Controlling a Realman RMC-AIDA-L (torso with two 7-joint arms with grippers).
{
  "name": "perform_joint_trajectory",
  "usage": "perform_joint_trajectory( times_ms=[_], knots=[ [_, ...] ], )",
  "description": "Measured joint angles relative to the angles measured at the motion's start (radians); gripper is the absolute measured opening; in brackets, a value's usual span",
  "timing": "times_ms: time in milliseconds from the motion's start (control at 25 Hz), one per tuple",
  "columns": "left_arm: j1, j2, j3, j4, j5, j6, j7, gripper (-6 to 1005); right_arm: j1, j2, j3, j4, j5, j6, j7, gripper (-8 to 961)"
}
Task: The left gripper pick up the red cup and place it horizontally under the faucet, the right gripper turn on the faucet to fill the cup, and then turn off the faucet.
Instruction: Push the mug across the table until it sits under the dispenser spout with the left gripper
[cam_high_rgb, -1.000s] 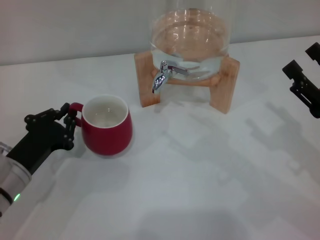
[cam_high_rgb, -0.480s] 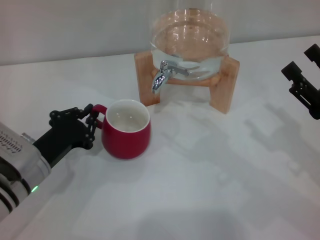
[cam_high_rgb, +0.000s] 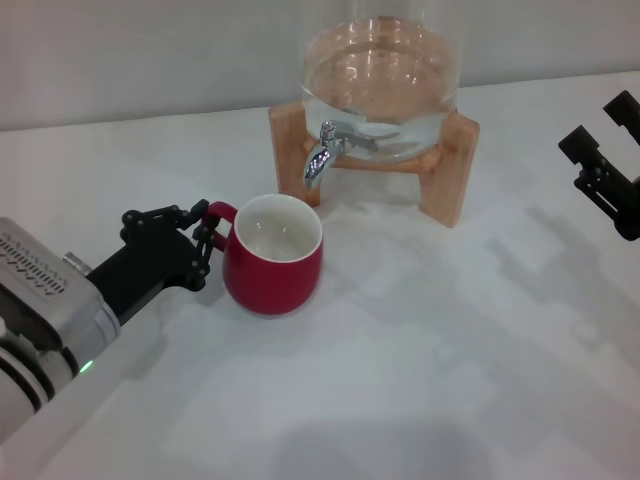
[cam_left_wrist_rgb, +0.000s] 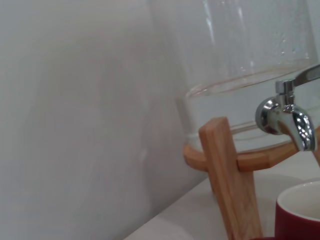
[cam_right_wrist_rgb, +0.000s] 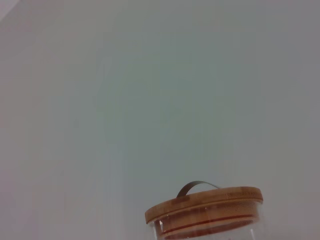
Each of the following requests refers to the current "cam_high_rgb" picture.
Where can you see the red ceramic cup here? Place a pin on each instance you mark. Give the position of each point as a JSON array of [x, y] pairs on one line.
[[270, 285]]

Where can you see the glass water dispenser jar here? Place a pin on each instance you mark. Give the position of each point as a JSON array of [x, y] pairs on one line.
[[380, 65]]

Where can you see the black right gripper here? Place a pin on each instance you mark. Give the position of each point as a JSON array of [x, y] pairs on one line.
[[631, 215]]

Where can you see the wooden dispenser stand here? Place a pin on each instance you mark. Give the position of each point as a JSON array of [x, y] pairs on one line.
[[292, 160]]

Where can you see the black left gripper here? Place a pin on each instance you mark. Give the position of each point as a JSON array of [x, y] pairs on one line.
[[150, 265]]

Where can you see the grey wrist camera housing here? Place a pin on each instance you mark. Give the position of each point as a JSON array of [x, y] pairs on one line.
[[45, 295]]

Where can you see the silver metal faucet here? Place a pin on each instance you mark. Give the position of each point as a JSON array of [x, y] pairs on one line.
[[320, 157]]

